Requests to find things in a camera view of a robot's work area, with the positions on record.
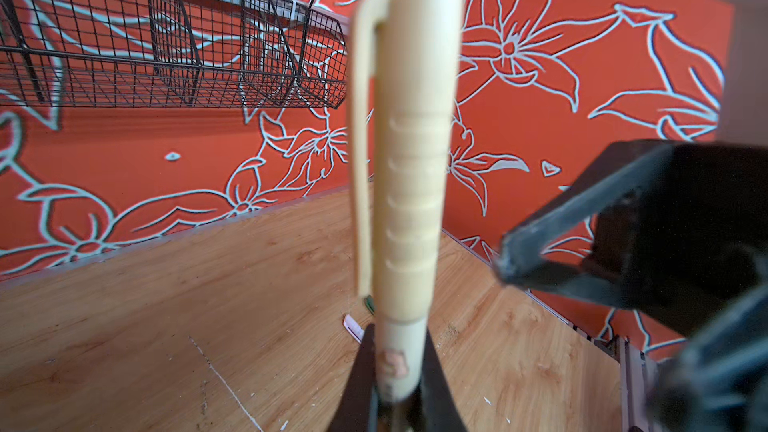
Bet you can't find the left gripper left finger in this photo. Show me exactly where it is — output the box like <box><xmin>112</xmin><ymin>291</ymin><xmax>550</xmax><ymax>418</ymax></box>
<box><xmin>327</xmin><ymin>324</ymin><xmax>379</xmax><ymax>432</ymax></box>

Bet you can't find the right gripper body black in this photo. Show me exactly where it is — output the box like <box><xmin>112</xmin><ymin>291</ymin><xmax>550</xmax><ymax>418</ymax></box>
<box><xmin>647</xmin><ymin>285</ymin><xmax>767</xmax><ymax>431</ymax></box>

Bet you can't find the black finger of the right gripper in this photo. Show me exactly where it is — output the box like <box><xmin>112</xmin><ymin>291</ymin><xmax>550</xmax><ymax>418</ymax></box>
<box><xmin>494</xmin><ymin>140</ymin><xmax>767</xmax><ymax>336</ymax></box>

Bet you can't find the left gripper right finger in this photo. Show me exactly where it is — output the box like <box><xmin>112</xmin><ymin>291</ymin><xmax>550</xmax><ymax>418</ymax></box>
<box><xmin>419</xmin><ymin>332</ymin><xmax>467</xmax><ymax>432</ymax></box>

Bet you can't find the pink pen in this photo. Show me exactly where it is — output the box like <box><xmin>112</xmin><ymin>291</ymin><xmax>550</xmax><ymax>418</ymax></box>
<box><xmin>342</xmin><ymin>314</ymin><xmax>365</xmax><ymax>344</ymax></box>

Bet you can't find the green pen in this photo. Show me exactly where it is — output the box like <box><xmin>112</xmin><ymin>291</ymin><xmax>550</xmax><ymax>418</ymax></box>
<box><xmin>363</xmin><ymin>295</ymin><xmax>375</xmax><ymax>315</ymax></box>

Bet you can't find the black wire basket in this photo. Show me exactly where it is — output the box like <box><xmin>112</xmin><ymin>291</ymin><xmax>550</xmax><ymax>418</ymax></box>
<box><xmin>1</xmin><ymin>0</ymin><xmax>346</xmax><ymax>110</ymax></box>

